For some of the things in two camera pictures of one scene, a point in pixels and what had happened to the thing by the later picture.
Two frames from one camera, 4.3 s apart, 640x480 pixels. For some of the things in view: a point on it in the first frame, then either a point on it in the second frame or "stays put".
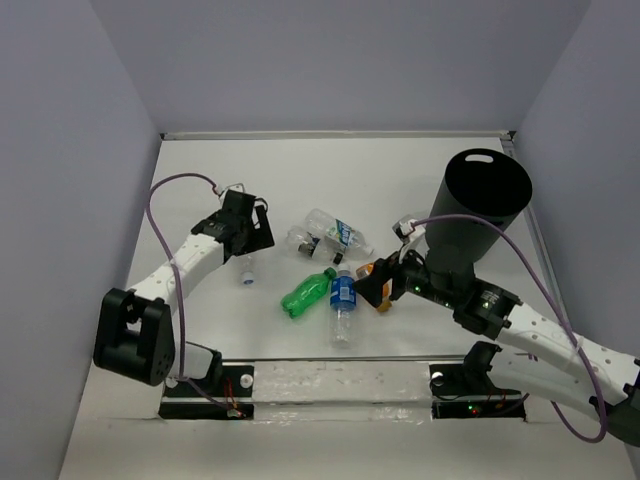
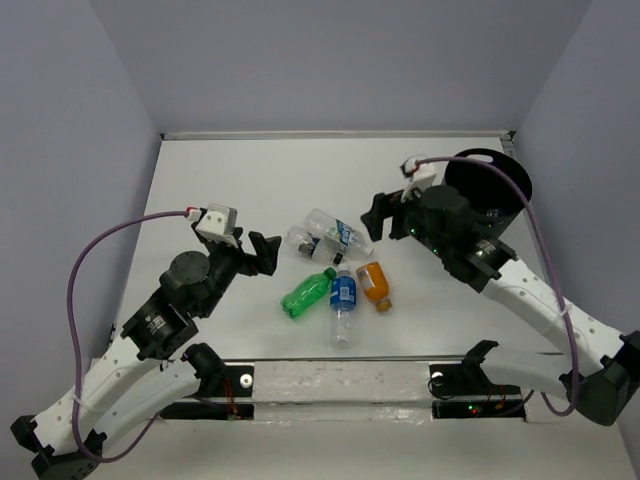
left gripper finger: (262, 237) to (253, 265)
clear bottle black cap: (302, 241) stays put
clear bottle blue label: (343, 309) stays put
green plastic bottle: (311, 290) stays put
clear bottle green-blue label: (325, 224) stays put
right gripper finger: (371, 287) to (383, 206)
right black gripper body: (409, 275) to (408, 216)
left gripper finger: (261, 206) to (266, 250)
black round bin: (483, 182) stays put
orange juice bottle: (365, 270) stays put
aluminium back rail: (341, 135) stays put
